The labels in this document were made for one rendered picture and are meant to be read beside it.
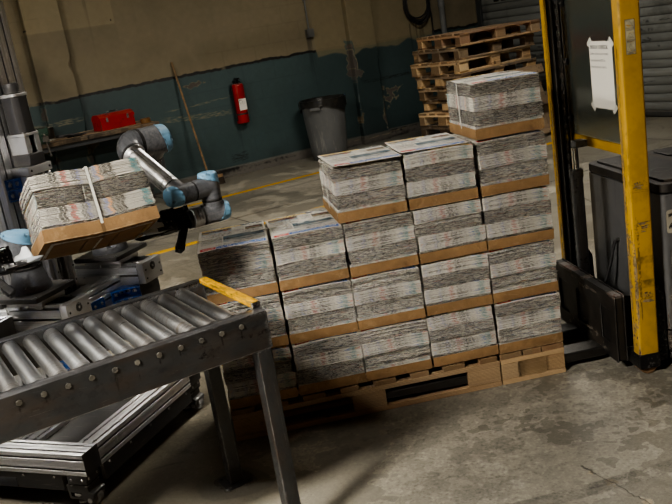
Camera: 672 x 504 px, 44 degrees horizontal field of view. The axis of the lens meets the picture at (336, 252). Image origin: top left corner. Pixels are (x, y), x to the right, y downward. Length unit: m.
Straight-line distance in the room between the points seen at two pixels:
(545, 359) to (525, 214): 0.65
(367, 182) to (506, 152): 0.57
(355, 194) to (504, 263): 0.70
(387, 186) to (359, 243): 0.25
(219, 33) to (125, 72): 1.27
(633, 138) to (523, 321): 0.88
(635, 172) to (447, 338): 1.00
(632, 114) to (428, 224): 0.88
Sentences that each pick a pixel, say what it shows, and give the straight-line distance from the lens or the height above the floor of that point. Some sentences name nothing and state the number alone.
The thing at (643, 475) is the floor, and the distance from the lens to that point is 3.04.
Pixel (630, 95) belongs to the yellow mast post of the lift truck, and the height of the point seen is 1.16.
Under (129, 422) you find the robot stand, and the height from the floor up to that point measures 0.20.
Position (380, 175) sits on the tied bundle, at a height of 1.00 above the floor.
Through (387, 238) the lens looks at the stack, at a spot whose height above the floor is 0.74.
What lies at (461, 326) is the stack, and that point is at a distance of 3.53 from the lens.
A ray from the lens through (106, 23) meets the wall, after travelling 9.98.
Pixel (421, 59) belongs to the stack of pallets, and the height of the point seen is 1.06.
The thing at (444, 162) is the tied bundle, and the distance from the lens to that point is 3.36.
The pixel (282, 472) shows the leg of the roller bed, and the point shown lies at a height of 0.26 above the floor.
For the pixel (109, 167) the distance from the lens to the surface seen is 2.85.
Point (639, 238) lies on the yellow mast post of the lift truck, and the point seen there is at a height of 0.60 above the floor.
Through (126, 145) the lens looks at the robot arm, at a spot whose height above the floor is 1.28.
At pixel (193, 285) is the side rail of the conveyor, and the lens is 2.96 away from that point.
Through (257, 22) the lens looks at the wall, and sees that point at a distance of 10.65.
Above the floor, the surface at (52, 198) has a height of 1.20.
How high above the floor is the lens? 1.59
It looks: 15 degrees down
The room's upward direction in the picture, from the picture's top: 9 degrees counter-clockwise
